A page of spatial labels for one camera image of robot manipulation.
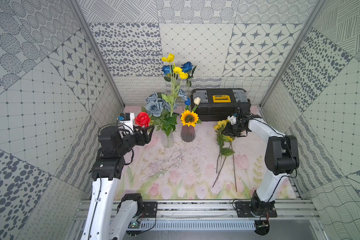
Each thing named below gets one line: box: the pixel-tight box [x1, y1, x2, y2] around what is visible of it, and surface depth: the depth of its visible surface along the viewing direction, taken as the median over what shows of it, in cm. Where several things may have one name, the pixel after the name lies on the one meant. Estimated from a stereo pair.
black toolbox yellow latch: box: [191, 88, 252, 122], surface depth 103 cm
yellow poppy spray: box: [161, 53, 189, 117], surface depth 71 cm
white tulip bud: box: [192, 97, 201, 112], surface depth 88 cm
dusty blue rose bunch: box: [145, 88, 188, 117], surface depth 75 cm
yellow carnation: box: [214, 119, 229, 174], surface depth 97 cm
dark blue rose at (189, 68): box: [180, 61, 197, 88], surface depth 81 cm
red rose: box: [134, 111, 151, 128], surface depth 65 cm
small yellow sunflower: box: [180, 109, 199, 127], surface depth 80 cm
